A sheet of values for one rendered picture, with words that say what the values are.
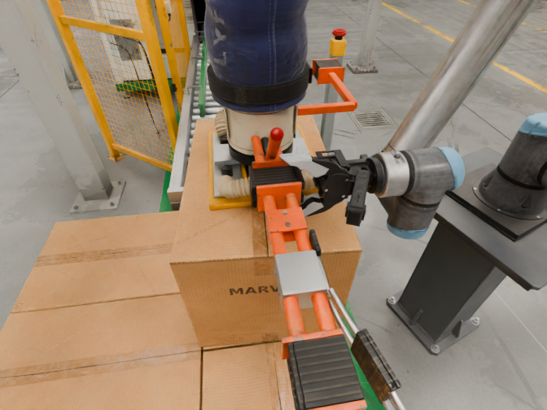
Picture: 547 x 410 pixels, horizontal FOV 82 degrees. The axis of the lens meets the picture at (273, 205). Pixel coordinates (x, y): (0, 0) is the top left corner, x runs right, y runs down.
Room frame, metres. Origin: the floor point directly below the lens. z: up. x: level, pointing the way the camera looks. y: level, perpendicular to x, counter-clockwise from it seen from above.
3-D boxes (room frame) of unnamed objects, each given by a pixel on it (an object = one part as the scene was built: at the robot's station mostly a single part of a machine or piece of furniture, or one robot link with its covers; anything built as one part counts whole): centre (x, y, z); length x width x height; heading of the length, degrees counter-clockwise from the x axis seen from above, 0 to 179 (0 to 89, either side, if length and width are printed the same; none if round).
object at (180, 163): (2.17, 0.58, 0.50); 2.31 x 0.05 x 0.19; 8
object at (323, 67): (1.06, -0.18, 1.08); 0.09 x 0.08 x 0.05; 99
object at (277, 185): (0.48, 0.00, 1.07); 0.10 x 0.08 x 0.06; 99
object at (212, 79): (0.72, 0.03, 1.19); 0.23 x 0.23 x 0.04
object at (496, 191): (0.79, -0.78, 0.82); 0.19 x 0.19 x 0.10
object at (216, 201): (0.71, 0.13, 0.97); 0.34 x 0.10 x 0.05; 9
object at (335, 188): (0.50, -0.14, 1.07); 0.12 x 0.09 x 0.08; 99
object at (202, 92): (2.53, 0.57, 0.60); 1.60 x 0.10 x 0.09; 8
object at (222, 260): (0.70, 0.04, 0.74); 0.60 x 0.40 x 0.40; 5
